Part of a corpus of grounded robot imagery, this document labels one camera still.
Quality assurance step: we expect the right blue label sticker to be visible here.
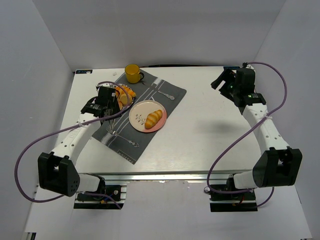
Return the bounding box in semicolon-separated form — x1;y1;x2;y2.
223;66;240;71

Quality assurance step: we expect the blue floral plate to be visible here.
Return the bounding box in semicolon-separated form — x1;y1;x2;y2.
96;83;137;110

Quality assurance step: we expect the large orange croissant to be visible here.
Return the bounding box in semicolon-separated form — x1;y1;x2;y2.
115;85;136;98

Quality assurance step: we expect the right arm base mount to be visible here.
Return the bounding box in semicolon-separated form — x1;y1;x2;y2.
203;186;258;213

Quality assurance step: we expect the yellow mug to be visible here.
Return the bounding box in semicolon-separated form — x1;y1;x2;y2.
124;64;145;84

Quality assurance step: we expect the striped croissant bread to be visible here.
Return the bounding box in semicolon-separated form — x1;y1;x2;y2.
144;109;163;129

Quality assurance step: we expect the silver fork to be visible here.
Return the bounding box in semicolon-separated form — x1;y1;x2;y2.
107;126;139;148

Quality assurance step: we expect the pink and cream plate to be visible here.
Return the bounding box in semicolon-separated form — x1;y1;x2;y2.
129;100;167;133

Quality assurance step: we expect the blue label sticker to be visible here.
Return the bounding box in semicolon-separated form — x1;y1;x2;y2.
75;69;93;74
223;66;240;71

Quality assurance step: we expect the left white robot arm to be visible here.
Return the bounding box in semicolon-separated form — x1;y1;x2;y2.
37;84;120;197

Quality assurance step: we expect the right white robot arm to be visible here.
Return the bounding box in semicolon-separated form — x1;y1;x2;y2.
211;68;303;194

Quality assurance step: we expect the muffin cake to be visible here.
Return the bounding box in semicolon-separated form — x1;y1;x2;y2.
119;93;131;106

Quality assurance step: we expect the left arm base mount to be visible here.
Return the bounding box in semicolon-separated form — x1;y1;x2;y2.
73;174;127;210

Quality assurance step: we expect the left blue label sticker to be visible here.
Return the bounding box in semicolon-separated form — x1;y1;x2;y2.
75;69;93;74

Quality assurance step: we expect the silver spoon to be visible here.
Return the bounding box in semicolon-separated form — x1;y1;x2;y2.
157;90;175;101

